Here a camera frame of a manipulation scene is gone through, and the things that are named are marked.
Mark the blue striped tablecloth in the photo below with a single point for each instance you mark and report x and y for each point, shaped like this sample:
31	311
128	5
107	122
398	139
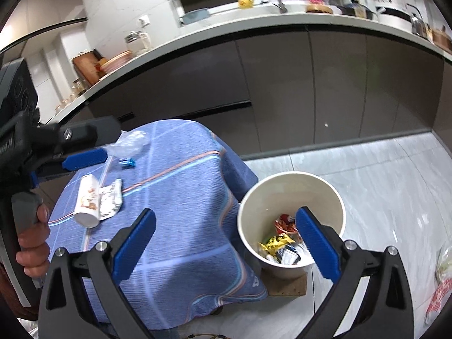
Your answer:
193	264

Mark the stack of pink plates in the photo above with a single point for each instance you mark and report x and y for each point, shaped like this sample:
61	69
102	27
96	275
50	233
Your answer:
117	62

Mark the white round trash bin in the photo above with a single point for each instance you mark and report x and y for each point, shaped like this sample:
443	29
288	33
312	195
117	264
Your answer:
266	220

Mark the person's left hand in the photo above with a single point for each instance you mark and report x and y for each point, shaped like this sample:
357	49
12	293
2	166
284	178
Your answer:
35	250

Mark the white electric kettle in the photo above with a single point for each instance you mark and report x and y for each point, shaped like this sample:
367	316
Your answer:
138	42

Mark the white paper napkin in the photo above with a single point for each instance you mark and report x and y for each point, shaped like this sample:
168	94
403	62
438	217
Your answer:
294	254

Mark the grey kitchen countertop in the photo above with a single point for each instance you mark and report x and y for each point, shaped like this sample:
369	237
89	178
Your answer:
237	26

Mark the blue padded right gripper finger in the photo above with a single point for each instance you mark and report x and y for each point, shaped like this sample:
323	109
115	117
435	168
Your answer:
326	256

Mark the red snack bag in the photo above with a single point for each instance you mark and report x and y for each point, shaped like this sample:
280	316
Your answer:
285	223

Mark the white orange paper cup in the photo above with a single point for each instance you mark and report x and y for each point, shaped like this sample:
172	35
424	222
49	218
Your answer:
87	207

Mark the steel kettle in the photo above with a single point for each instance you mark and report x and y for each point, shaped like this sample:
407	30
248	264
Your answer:
418	25

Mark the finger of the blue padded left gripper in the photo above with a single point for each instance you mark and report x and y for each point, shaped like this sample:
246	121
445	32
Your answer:
129	244

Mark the wooden cutting board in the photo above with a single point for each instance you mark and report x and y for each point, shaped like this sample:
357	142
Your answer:
88	66

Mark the blue dish tray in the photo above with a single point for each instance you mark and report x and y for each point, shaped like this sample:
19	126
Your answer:
194	16

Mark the small blue foil wrapper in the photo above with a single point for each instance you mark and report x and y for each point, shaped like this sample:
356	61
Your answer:
127	163

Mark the yellow mug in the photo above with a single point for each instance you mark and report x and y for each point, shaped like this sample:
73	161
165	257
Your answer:
245	4

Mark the colourful bag on floor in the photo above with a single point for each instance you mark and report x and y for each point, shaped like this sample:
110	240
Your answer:
443	276

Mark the dark base cabinets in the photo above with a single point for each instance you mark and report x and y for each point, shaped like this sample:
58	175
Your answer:
298	90

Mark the brown cork mat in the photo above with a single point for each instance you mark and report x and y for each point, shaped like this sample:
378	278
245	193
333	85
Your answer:
278	287

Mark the crushed clear plastic bottle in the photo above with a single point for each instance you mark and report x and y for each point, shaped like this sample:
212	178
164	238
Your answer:
128	144

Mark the crumpled silver foil wrapper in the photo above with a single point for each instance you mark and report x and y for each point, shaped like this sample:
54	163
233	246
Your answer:
110	199

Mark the yellow snack wrapper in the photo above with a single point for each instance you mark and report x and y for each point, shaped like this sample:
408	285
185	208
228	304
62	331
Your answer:
274	244

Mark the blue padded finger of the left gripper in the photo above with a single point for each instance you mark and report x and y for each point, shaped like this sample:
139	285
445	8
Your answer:
84	159

